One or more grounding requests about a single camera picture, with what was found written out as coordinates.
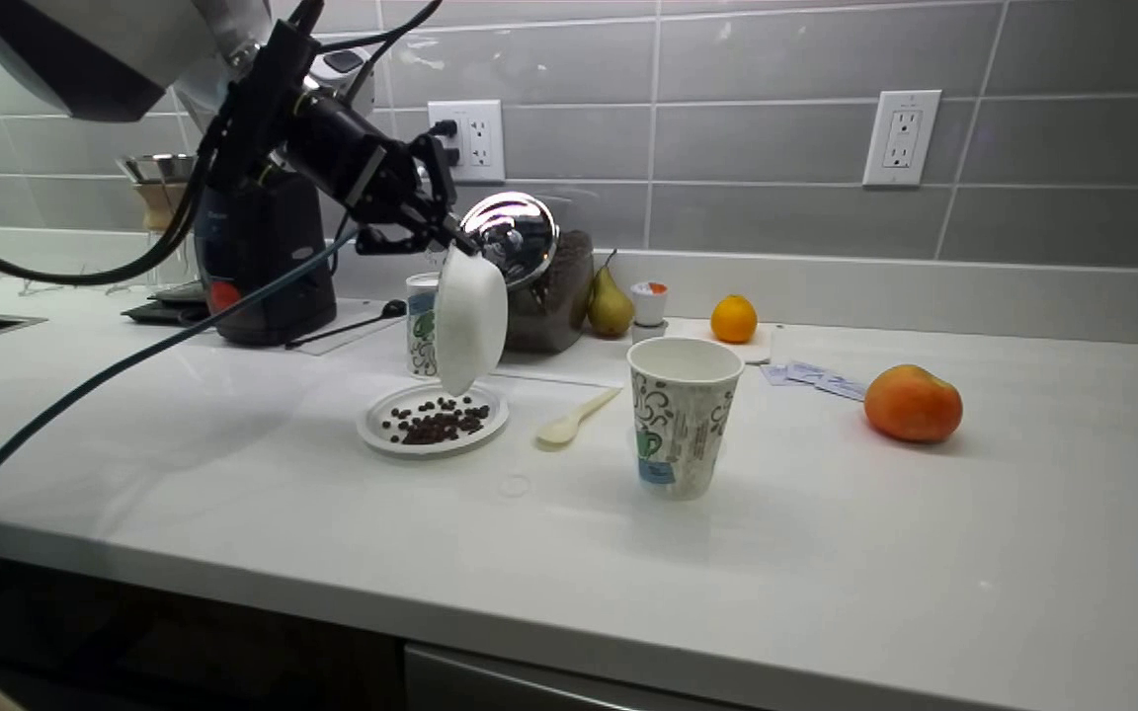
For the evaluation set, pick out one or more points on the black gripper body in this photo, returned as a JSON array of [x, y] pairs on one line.
[[366, 172]]

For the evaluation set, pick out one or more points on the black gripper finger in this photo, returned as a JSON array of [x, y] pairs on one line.
[[438, 226]]

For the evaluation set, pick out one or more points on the coffee beans pile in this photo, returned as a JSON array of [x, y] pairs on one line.
[[432, 419]]

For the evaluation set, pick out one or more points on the blue patterned plate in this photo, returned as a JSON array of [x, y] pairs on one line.
[[467, 323]]

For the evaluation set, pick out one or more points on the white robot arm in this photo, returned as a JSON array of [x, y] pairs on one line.
[[247, 74]]

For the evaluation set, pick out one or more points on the white plain plate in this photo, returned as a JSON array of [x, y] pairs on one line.
[[376, 439]]

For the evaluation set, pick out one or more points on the glass pour-over carafe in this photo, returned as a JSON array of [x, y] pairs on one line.
[[160, 182]]

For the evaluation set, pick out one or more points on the small patterned white cup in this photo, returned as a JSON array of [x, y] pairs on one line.
[[422, 323]]

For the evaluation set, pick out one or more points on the dark canister with metal lid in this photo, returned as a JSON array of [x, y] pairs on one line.
[[544, 262]]

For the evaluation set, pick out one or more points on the black coffee grinder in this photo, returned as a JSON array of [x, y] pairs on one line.
[[247, 237]]

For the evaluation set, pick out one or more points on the green pear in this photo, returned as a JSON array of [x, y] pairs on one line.
[[605, 307]]

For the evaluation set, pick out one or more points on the small white bottle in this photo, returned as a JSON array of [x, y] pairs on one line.
[[651, 302]]

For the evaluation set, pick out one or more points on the wooden spoon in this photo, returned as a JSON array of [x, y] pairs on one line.
[[568, 427]]

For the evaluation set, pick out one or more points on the patterned paper cup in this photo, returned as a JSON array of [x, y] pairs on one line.
[[680, 405]]

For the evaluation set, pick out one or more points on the small orange fruit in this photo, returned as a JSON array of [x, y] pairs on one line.
[[731, 316]]

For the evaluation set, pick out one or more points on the large orange fruit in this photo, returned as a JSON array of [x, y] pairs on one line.
[[914, 405]]

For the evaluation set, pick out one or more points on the white wall outlet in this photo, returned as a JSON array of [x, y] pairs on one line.
[[897, 141], [481, 150]]

